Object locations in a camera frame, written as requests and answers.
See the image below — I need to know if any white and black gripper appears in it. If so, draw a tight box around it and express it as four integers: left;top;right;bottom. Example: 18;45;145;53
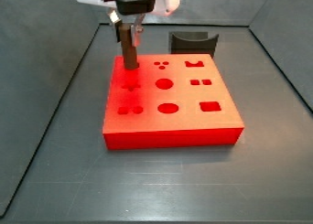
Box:
77;0;179;47

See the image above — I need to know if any dark brown hexagon peg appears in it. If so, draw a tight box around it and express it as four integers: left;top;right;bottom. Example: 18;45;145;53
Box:
118;23;137;69

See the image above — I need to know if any black curved peg holder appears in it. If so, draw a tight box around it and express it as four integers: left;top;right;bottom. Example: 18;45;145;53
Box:
168;31;219;57

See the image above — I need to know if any red shape sorter block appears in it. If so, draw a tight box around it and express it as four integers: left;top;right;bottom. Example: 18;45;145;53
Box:
102;54;244;150

